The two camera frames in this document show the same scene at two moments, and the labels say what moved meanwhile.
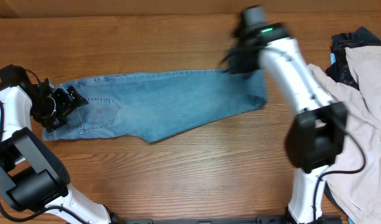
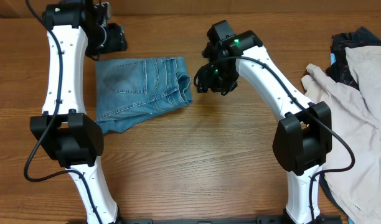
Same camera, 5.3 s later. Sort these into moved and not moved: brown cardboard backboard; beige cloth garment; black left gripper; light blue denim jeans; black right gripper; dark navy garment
Moved: black left gripper; black right gripper; light blue denim jeans
Not moved: beige cloth garment; brown cardboard backboard; dark navy garment
